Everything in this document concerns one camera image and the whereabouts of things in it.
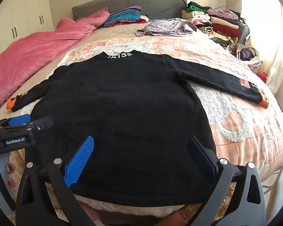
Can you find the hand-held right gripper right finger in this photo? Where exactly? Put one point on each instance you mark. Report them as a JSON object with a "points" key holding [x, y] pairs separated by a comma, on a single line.
{"points": [[202, 157]]}

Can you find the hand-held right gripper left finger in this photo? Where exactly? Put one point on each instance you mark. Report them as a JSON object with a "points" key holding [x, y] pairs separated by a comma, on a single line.
{"points": [[80, 160]]}

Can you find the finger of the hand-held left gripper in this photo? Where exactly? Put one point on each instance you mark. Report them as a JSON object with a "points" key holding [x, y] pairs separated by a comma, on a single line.
{"points": [[18, 119], [43, 122]]}

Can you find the black sweater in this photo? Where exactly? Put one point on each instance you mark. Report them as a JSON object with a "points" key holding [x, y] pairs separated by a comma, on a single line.
{"points": [[122, 113]]}

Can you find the bag of clothes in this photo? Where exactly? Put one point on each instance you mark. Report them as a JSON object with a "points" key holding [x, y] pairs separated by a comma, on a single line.
{"points": [[246, 53]]}

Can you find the pile of folded clothes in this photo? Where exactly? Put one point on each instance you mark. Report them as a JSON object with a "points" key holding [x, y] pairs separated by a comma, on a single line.
{"points": [[221, 26]]}

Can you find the person's left hand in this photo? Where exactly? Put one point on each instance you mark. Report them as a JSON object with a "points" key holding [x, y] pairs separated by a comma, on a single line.
{"points": [[10, 168]]}

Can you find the orange white checked blanket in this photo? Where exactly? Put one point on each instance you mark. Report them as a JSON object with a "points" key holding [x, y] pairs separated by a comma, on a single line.
{"points": [[238, 127]]}

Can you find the pink duvet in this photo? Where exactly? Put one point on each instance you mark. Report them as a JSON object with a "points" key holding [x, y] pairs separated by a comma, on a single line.
{"points": [[37, 49]]}

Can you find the small red item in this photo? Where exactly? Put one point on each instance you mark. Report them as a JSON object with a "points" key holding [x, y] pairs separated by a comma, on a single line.
{"points": [[263, 77]]}

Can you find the white wardrobe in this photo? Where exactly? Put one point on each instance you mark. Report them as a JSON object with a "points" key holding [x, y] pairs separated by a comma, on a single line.
{"points": [[21, 11]]}

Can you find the beige bed sheet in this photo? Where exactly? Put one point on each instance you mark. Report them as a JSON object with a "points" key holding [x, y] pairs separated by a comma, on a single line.
{"points": [[113, 31]]}

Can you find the dark grey box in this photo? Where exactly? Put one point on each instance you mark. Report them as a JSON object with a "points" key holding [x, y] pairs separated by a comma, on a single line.
{"points": [[244, 34]]}

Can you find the magenta cloth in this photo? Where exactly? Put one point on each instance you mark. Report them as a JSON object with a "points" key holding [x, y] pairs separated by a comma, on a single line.
{"points": [[129, 23]]}

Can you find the white curtain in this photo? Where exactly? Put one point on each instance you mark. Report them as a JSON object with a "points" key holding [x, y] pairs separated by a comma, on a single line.
{"points": [[266, 40]]}

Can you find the striped blue pillow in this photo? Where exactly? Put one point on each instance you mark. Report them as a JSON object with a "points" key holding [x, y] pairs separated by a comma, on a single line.
{"points": [[125, 14]]}

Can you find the lilac crumpled garment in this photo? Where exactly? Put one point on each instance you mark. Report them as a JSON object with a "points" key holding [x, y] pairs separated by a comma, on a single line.
{"points": [[165, 27]]}

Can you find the white pillow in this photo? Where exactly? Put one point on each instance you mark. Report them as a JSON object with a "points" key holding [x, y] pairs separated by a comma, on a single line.
{"points": [[144, 18]]}

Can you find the grey quilted headboard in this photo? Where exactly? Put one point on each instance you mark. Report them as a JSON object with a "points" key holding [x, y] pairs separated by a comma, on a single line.
{"points": [[132, 4]]}

